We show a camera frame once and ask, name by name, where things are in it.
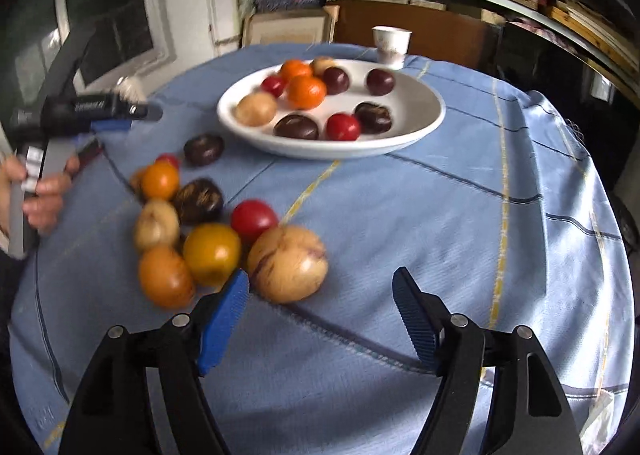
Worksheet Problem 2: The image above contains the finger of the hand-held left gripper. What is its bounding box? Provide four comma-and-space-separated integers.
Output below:
92, 119, 134, 134
112, 102, 164, 124

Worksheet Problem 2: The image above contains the white paper cup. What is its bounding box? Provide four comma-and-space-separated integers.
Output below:
372, 26, 412, 70

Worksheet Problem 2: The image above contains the yellow tomato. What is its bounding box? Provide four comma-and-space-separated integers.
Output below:
182, 223, 242, 287

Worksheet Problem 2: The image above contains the black glass panel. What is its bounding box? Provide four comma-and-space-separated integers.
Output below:
470, 15, 631, 170

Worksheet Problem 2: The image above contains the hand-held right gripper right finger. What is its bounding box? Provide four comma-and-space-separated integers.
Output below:
392, 266, 583, 455

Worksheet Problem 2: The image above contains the blue checked tablecloth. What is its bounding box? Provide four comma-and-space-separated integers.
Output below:
9, 42, 637, 455

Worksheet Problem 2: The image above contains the pink floral cloth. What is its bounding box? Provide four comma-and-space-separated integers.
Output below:
505, 17, 566, 43

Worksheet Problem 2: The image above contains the beige picture frame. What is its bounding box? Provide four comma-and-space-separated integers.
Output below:
242, 5, 341, 50

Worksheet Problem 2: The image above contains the crumpled white tissue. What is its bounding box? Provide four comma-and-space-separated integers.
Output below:
580, 387, 617, 447

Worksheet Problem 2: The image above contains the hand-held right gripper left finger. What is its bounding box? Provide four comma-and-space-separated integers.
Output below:
59, 269, 250, 455

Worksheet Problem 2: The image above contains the brown wooden board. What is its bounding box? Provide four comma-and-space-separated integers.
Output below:
327, 0, 503, 72

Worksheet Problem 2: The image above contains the person's left hand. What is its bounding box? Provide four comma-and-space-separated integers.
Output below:
0, 155, 81, 236

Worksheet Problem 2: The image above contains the purple passion fruit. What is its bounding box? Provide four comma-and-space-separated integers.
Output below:
321, 66, 351, 96
365, 68, 396, 96

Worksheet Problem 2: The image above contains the white plate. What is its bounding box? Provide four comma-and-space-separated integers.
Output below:
216, 58, 446, 161

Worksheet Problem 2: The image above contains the orange tomato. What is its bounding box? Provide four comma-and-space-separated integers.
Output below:
140, 161, 181, 202
138, 245, 196, 310

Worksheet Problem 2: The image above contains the white framed window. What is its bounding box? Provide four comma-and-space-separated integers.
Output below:
52, 0, 177, 88

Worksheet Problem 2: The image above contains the mandarin orange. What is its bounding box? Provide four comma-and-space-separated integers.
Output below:
286, 75, 328, 110
279, 60, 313, 83

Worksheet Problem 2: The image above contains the white mesh net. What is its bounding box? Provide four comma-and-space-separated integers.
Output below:
564, 116, 593, 148

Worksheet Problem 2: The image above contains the striped tan pepino melon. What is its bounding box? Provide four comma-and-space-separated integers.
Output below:
247, 226, 329, 305

